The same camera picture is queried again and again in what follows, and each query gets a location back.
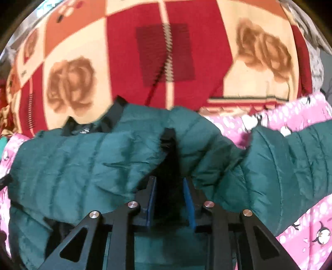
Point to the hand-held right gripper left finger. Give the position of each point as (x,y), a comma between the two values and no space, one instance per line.
(151,200)

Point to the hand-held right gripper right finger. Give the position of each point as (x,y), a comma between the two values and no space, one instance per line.
(188,202)

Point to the green puffer jacket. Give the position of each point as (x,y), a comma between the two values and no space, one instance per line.
(77,168)

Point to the pink penguin print blanket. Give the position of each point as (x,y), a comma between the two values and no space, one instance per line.
(306,109)

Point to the rose print fleece blanket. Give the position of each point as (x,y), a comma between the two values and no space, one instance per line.
(124,52)

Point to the green cloth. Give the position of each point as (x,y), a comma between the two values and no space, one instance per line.
(3,148)

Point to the red rose print cloth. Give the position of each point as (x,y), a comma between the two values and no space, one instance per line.
(9,114)

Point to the grey floral cloth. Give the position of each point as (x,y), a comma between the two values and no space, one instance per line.
(315,65)

